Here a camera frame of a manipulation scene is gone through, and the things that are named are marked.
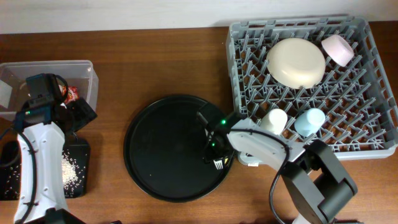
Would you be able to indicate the light blue cup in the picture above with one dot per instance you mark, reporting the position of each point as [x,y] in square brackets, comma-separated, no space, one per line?
[309,122]

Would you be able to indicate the red snack wrapper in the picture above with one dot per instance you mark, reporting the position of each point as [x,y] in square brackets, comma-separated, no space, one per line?
[72,93]

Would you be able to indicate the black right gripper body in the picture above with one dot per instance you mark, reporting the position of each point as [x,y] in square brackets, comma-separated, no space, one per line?
[213,151]

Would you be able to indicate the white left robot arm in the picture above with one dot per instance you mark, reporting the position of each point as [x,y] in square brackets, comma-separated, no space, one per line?
[41,135]

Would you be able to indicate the clear plastic waste bin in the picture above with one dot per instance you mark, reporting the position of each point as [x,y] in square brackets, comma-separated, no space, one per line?
[14,91]

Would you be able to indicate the black rectangular tray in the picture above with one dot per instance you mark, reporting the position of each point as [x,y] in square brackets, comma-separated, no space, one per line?
[77,147]

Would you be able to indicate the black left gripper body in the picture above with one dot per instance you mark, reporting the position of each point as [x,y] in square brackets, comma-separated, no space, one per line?
[82,115]

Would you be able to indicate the white rice pile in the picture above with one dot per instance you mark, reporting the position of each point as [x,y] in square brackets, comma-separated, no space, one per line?
[74,178]

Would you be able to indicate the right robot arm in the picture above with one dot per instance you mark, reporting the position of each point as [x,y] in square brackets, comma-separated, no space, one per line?
[316,180]

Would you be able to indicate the pink bowl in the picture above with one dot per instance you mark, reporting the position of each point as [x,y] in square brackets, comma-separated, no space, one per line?
[338,49]

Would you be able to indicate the round black tray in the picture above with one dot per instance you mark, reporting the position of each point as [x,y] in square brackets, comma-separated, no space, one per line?
[163,150]

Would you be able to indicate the white plastic spoon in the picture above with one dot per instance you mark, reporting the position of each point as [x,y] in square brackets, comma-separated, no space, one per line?
[219,164]

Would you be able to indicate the white cup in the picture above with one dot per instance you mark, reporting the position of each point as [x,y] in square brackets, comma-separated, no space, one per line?
[274,121]

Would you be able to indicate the grey plastic dishwasher rack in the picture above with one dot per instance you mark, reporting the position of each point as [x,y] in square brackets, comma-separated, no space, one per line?
[360,108]

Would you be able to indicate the large cream bowl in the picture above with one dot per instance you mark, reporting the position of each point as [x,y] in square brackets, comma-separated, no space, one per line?
[296,63]

